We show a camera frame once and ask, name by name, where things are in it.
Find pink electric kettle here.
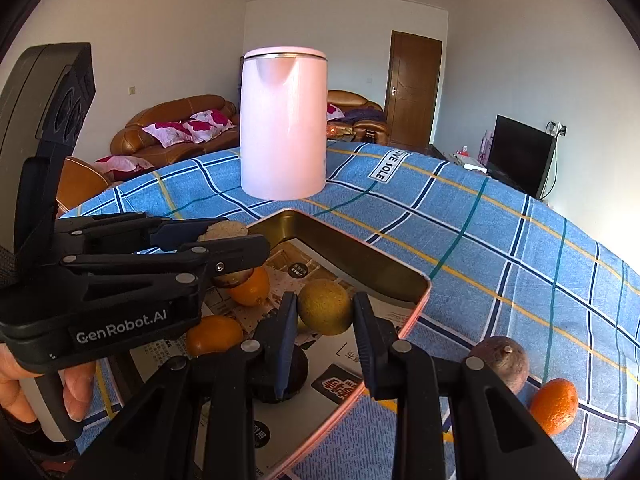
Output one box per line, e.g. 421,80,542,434
239,47,329,200

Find orange-brown leather armchair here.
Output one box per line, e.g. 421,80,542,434
55,156,126,217

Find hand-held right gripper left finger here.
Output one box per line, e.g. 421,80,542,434
65,291,309,480

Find pink metal tin box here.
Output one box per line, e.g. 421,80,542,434
117,210,432,480

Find low television stand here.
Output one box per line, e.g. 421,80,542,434
429,144,493,176

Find dark passion fruit half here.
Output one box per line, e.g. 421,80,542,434
250,342,309,403

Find blue plaid tablecloth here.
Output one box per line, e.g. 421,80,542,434
60,141,640,480

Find pink floral cushion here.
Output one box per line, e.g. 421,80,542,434
95,155,156,177

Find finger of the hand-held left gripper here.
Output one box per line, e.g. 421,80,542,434
60,233,272,311
54,211,222,257

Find white floral cushion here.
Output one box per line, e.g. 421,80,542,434
182,110,236,144
142,121,194,149

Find dark brown door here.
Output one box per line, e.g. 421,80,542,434
389,30,444,151

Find passion fruit half white flesh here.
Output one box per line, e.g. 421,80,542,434
196,220,256,289

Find brown leather armchair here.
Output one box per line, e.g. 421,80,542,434
327,90,390,144

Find person's left hand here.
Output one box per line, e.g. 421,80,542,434
0,345,97,424

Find black television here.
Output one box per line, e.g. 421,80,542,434
487,115,556,200

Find brown leather sofa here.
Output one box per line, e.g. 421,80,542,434
111,95,242,168

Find printed paper sheet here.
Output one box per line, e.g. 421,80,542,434
130,237,418,480

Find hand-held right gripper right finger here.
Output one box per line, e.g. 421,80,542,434
351,292,582,480

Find orange mandarin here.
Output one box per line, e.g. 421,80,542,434
185,315,244,357
229,266,271,307
530,379,579,436

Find whole purple passion fruit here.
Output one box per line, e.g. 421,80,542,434
470,336,530,395

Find small green-brown round fruit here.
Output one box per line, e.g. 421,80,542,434
298,280,353,336

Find black power cable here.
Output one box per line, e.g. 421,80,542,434
537,122,563,201

